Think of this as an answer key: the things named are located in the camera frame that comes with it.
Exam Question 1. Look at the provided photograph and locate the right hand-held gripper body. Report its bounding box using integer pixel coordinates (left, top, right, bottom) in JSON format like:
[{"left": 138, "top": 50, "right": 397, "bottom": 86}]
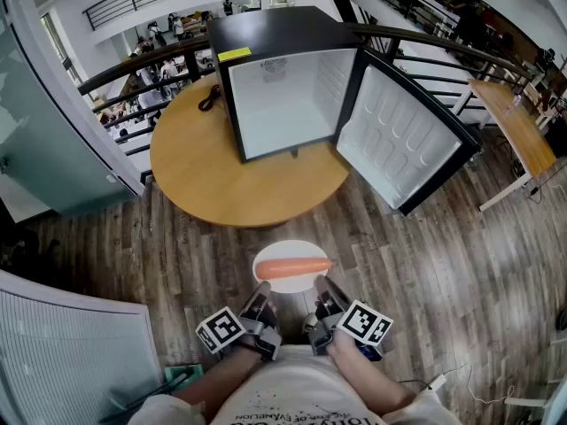
[{"left": 306, "top": 299, "right": 394, "bottom": 362}]

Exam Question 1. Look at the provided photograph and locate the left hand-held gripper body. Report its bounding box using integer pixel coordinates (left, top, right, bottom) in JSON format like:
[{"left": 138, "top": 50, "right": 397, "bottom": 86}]
[{"left": 195, "top": 299, "right": 284, "bottom": 362}]

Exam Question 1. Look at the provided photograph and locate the orange sausage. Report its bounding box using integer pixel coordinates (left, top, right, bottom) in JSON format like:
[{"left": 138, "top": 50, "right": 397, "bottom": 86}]
[{"left": 252, "top": 257, "right": 333, "bottom": 281}]

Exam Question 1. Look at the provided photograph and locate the white round plate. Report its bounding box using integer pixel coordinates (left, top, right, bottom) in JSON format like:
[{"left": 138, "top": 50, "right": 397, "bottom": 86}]
[{"left": 252, "top": 239, "right": 330, "bottom": 295}]

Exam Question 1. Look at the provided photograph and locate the black mini fridge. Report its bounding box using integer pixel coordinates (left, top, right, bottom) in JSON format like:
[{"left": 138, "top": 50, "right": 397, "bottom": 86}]
[{"left": 206, "top": 5, "right": 483, "bottom": 217}]

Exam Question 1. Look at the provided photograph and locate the person's left forearm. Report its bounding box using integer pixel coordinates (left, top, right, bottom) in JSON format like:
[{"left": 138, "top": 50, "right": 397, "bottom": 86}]
[{"left": 170, "top": 347, "right": 267, "bottom": 415}]

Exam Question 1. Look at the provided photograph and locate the person's right forearm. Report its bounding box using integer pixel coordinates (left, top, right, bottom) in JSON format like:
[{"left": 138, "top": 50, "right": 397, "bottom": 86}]
[{"left": 327, "top": 329, "right": 417, "bottom": 415}]

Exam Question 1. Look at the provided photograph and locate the green box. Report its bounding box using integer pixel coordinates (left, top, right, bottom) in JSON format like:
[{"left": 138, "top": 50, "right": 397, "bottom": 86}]
[{"left": 164, "top": 363, "right": 205, "bottom": 393}]

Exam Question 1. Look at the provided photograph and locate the black pole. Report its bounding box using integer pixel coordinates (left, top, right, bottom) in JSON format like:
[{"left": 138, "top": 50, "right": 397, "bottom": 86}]
[{"left": 99, "top": 372, "right": 196, "bottom": 424}]

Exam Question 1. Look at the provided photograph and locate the person's white printed shirt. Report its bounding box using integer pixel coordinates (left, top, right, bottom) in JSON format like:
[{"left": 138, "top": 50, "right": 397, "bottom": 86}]
[{"left": 128, "top": 345, "right": 462, "bottom": 425}]

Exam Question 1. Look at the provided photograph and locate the round wooden table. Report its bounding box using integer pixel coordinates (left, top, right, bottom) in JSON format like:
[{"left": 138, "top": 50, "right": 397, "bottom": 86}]
[{"left": 149, "top": 75, "right": 353, "bottom": 229}]

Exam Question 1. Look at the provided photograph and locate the white ribbed cabinet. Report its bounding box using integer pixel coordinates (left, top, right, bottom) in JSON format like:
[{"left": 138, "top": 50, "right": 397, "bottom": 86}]
[{"left": 0, "top": 270, "right": 165, "bottom": 425}]

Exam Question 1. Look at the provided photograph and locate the black office chair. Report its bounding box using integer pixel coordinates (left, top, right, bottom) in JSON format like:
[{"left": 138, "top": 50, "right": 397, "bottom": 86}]
[{"left": 0, "top": 228, "right": 63, "bottom": 278}]

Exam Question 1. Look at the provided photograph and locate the yellow warning label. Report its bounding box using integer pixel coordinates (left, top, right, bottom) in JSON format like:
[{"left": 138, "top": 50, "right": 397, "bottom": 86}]
[{"left": 217, "top": 46, "right": 250, "bottom": 62}]

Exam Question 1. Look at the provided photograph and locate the rectangular wooden desk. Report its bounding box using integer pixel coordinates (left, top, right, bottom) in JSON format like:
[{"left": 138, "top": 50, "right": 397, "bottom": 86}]
[{"left": 468, "top": 77, "right": 557, "bottom": 212}]

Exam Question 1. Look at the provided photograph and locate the frosted glass partition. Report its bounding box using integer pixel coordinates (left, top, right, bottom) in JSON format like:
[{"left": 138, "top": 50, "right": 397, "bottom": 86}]
[{"left": 0, "top": 0, "right": 145, "bottom": 220}]

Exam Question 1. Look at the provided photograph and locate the black metal railing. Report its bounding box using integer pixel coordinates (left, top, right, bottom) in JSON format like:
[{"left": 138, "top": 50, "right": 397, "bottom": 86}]
[{"left": 77, "top": 20, "right": 540, "bottom": 185}]

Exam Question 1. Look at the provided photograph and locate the white charger with cable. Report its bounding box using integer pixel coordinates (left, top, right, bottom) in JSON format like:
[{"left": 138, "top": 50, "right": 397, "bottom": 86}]
[{"left": 427, "top": 363, "right": 517, "bottom": 405}]

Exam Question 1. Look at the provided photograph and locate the black power cable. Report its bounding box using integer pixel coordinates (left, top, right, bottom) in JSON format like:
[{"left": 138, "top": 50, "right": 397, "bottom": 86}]
[{"left": 198, "top": 84, "right": 222, "bottom": 112}]

